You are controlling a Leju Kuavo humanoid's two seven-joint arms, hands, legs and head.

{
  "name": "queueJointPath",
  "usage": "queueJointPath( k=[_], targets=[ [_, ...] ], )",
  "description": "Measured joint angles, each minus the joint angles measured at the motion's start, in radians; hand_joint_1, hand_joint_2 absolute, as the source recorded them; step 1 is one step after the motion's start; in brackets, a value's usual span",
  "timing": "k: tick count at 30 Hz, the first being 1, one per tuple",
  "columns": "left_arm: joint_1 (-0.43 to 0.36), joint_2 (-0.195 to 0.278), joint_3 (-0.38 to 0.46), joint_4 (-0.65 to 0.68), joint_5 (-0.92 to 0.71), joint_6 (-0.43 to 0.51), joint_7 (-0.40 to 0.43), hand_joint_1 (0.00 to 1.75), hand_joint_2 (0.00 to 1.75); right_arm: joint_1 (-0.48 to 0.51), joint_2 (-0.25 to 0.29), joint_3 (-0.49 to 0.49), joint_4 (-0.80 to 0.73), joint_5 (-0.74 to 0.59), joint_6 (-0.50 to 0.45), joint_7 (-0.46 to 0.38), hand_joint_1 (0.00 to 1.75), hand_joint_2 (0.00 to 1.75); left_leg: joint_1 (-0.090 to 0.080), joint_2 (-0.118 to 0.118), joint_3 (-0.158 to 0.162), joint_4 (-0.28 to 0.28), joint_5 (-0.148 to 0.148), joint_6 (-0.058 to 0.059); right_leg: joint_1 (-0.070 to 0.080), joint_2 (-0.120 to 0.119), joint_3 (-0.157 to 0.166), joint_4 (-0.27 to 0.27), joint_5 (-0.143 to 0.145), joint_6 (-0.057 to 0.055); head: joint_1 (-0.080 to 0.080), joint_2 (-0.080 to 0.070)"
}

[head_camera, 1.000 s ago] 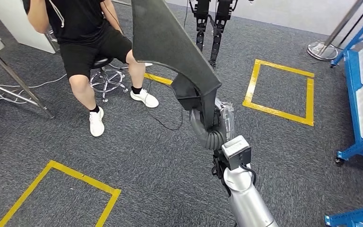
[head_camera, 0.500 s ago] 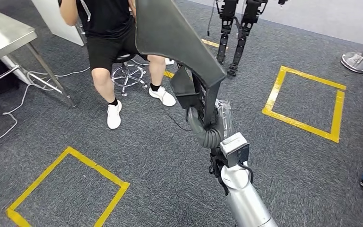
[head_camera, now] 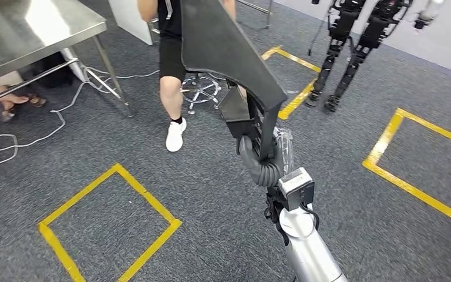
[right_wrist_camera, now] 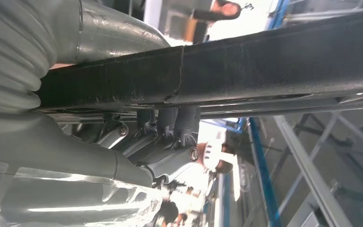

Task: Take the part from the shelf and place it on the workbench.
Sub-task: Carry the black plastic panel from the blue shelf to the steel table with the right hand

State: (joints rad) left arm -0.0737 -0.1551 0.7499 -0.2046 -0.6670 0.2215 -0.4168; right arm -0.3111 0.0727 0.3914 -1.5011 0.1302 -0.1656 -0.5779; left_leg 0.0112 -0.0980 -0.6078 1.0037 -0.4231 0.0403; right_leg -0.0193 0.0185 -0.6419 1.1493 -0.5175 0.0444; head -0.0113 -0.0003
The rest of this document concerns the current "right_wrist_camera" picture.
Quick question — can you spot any blue metal shelf rack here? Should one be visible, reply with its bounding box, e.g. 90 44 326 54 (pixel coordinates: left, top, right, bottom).
249 117 282 227

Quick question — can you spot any person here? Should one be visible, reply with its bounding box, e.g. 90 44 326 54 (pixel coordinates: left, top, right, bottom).
193 0 242 22
197 142 234 175

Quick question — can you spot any steel workbench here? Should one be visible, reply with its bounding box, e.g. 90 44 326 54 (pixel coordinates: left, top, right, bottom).
272 111 363 227

